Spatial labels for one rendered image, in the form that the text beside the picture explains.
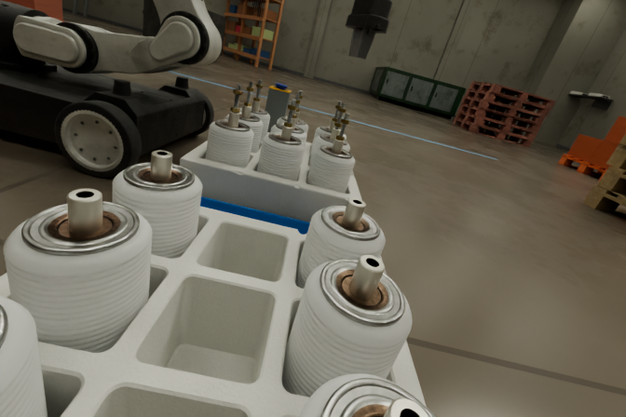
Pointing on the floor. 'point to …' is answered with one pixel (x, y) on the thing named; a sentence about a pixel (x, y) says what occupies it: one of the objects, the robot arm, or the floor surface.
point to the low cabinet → (415, 92)
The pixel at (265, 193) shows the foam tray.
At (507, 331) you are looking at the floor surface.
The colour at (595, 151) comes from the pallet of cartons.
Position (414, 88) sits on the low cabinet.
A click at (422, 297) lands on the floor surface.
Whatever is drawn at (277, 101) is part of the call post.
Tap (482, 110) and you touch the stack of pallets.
